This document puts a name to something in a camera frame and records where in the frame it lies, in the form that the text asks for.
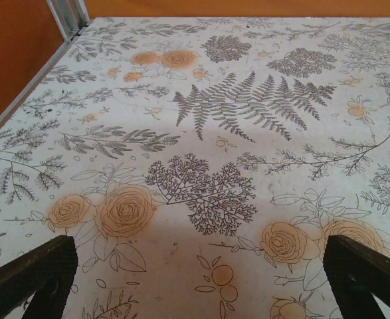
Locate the aluminium frame post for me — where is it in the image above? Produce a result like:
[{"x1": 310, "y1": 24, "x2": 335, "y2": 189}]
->
[{"x1": 45, "y1": 0, "x2": 91, "y2": 43}]

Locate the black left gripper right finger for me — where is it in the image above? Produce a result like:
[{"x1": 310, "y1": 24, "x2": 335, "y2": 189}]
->
[{"x1": 322, "y1": 233, "x2": 390, "y2": 319}]

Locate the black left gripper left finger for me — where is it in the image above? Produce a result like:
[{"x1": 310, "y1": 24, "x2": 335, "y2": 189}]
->
[{"x1": 0, "y1": 234, "x2": 79, "y2": 319}]

